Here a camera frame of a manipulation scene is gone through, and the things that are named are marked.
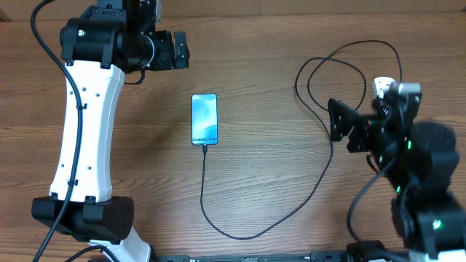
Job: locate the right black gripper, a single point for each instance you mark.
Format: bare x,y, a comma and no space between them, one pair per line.
362,131

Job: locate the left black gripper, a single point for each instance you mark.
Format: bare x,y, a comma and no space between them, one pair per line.
167,60

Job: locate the blue Samsung Galaxy smartphone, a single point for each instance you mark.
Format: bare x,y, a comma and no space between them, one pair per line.
204,119

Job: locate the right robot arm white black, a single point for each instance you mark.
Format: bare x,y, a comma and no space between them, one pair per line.
418,159

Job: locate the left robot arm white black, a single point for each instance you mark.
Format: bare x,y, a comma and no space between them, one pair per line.
108,41

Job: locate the white power strip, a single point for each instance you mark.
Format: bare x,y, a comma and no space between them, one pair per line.
381,85

